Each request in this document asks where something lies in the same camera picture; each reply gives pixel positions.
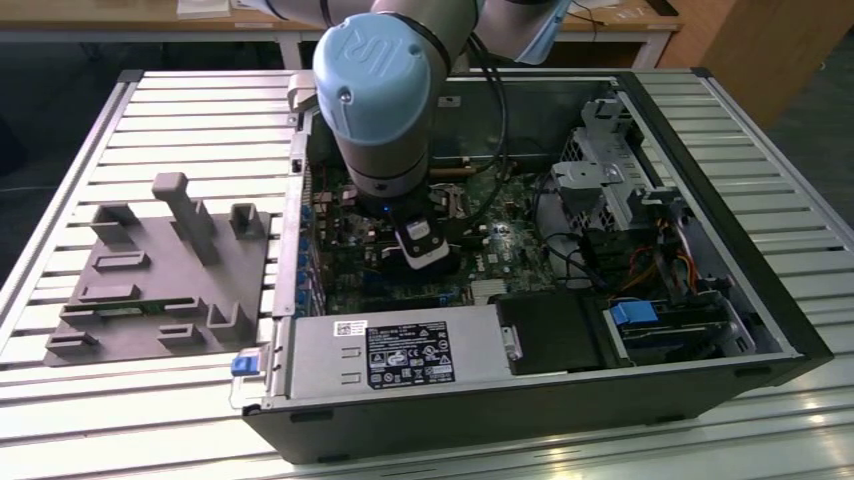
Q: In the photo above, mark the silver chipset heatsink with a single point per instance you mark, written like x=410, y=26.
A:
x=490, y=290

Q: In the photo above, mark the black drive bay box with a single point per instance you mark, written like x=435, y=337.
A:
x=554, y=330

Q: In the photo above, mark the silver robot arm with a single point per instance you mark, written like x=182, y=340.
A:
x=374, y=100

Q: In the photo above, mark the blue expansion slot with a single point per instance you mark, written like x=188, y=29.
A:
x=442, y=300

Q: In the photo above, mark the small black item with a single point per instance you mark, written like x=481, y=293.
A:
x=663, y=5

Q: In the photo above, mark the wooden cabinet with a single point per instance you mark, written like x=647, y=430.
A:
x=767, y=50

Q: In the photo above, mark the silver power supply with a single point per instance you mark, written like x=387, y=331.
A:
x=320, y=360

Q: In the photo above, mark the black PC case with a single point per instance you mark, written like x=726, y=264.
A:
x=467, y=430

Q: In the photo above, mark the metal drive cage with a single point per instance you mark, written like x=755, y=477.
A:
x=581, y=172

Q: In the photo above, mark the wooden desk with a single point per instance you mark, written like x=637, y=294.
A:
x=100, y=20

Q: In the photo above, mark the green motherboard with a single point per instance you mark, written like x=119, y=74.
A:
x=514, y=255

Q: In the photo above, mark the plain white box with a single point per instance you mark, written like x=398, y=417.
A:
x=203, y=7

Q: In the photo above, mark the blue case latch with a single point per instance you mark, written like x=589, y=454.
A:
x=243, y=364

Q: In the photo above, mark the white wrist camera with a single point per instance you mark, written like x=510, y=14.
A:
x=420, y=242

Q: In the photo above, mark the grey parts rack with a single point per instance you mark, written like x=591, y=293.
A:
x=154, y=300

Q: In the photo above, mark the hard disk in blue carrier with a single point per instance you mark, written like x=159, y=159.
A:
x=634, y=315

